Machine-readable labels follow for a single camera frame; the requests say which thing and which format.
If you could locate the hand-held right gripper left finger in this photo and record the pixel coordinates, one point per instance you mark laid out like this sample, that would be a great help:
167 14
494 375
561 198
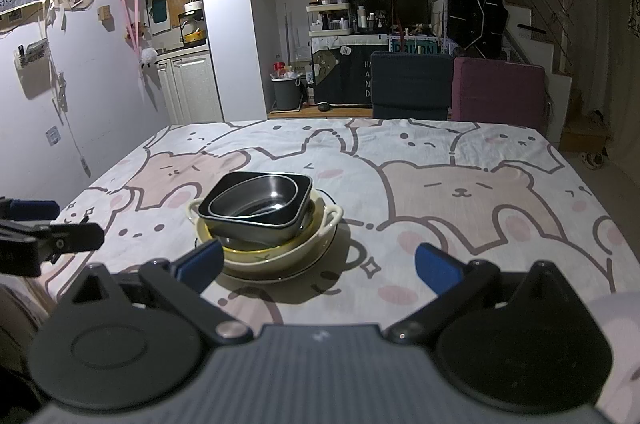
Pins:
200 262

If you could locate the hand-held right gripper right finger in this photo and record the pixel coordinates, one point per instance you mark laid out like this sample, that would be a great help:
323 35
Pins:
435 269

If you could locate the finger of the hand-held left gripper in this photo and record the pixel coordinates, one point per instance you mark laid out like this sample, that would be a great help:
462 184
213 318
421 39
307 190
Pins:
75 236
35 209

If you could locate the large rectangular steel tray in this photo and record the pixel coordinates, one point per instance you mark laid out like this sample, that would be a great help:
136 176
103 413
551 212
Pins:
260 235

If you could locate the small yellow-rimmed flower bowl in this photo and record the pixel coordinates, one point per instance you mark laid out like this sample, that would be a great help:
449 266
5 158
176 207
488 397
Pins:
280 265

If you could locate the oval steel bowl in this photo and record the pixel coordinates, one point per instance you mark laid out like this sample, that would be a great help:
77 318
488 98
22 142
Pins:
270 199

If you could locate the white square leaf-print bowl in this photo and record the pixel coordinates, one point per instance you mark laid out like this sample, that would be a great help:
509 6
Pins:
310 268

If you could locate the bear printed tablecloth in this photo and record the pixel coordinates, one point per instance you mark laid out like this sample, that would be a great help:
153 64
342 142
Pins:
450 204

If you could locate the white kitchen cabinet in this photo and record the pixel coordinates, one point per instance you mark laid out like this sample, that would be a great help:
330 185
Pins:
192 86

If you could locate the dark blue chair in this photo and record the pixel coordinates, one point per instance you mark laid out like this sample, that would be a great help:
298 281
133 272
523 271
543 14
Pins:
410 84

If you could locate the purple chair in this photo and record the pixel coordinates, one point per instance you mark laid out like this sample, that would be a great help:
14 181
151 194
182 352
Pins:
500 94

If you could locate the grey trash bin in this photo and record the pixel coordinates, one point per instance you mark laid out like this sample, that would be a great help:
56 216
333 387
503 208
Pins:
286 94

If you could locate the white fluffy toy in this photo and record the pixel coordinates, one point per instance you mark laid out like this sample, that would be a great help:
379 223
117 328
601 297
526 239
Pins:
148 56

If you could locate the wooden platform with drawers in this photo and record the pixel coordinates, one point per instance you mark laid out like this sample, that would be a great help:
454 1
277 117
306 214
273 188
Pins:
320 113

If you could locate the pink ribbon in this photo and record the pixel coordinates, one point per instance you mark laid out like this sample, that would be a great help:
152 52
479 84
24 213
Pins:
132 21

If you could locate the black printed cloth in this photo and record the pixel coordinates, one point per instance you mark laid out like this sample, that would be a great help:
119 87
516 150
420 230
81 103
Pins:
345 74

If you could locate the teal bag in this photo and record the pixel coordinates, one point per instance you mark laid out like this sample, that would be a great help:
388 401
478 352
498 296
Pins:
159 9

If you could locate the black hanging jacket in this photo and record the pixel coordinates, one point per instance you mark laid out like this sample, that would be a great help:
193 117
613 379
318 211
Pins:
475 9

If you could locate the white storage rack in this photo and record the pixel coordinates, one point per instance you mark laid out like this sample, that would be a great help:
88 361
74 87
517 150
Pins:
327 21

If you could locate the staircase with railing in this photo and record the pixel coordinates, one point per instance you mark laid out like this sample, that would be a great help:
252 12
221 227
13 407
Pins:
560 29

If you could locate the wall letter holder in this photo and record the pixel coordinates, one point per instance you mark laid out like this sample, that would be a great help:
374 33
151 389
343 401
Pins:
32 54

